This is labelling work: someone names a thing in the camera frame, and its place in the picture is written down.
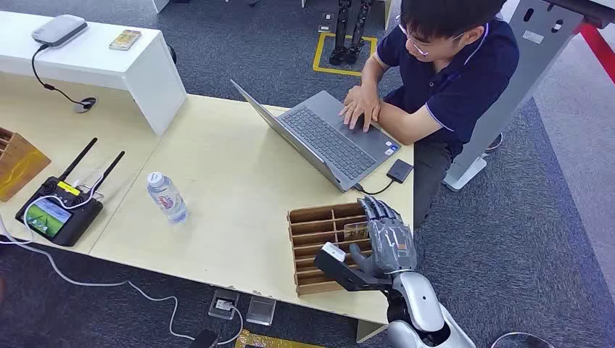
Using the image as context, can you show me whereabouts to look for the person's right hand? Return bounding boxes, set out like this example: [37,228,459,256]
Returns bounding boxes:
[338,85,383,133]

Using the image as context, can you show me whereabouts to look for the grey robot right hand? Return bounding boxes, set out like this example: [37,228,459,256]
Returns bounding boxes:
[349,196,418,280]

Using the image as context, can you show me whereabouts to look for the person's glasses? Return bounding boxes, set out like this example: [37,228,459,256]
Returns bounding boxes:
[397,14,467,57]

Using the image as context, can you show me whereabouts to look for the brown slotted card organizer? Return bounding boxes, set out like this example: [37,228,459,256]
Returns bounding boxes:
[287,202,385,297]

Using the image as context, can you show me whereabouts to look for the person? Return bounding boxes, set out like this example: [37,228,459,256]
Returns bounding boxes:
[338,0,521,229]

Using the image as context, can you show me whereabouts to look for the person's shoe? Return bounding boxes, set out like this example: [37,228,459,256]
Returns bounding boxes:
[484,133,505,154]

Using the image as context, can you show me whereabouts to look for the yellowish card pack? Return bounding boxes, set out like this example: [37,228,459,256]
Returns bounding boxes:
[108,29,143,51]

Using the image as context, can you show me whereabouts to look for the yellow floor tape square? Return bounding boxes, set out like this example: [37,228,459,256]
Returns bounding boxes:
[313,32,379,78]

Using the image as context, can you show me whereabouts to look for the grey laptop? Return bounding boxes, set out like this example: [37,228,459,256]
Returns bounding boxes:
[229,79,403,193]

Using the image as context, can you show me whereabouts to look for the small black square box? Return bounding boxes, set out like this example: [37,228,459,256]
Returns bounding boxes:
[386,159,415,184]

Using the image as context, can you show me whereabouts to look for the black robot leg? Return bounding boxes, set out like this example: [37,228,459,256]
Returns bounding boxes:
[329,0,353,66]
[344,0,375,65]

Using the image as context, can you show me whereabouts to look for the pale table leg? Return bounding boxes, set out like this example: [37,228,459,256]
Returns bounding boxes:
[356,319,388,344]

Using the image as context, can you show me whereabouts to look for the closed grey floor plate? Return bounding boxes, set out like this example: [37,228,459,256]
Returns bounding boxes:
[245,295,278,327]

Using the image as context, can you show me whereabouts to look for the yellow patterned floor mat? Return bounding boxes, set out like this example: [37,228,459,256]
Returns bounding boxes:
[234,329,328,348]

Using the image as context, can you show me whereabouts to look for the grey metal stand column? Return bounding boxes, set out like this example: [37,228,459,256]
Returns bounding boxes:
[442,0,615,192]

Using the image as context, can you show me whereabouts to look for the floor socket with plug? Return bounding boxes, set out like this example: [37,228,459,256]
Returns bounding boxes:
[207,289,240,321]

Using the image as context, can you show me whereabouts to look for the black power adapter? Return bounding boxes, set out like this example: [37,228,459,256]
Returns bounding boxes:
[189,328,223,348]

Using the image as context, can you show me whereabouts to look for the clear plastic water bottle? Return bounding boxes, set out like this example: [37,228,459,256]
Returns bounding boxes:
[146,171,190,225]

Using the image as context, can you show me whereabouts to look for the red bar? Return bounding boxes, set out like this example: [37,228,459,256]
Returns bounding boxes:
[574,21,615,85]

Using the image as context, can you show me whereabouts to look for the white desk shelf riser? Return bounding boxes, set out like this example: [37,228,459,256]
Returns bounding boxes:
[0,10,189,136]

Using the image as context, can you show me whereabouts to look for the grey flat router box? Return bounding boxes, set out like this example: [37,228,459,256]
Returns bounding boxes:
[30,14,89,48]

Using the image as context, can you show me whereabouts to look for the black controller with screen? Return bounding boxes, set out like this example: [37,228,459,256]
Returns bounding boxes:
[15,138,126,248]

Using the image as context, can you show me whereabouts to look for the brown wooden box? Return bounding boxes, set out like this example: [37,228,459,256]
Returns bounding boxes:
[0,127,52,203]

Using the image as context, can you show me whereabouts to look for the thin black laptop cable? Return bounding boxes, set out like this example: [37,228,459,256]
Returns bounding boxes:
[354,178,396,196]

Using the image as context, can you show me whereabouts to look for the pale wrist camera, black bracket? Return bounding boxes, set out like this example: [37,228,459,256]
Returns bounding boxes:
[313,241,392,293]

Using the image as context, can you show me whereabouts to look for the thin white floor cable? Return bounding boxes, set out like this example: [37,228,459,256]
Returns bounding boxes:
[490,331,556,348]

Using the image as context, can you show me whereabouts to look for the long white cable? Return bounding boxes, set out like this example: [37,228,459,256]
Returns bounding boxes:
[0,169,244,346]

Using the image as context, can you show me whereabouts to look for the grey desk cable grommet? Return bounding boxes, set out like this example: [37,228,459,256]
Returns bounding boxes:
[73,96,99,115]

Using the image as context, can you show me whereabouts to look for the black router cable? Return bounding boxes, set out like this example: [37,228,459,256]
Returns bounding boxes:
[30,43,97,107]

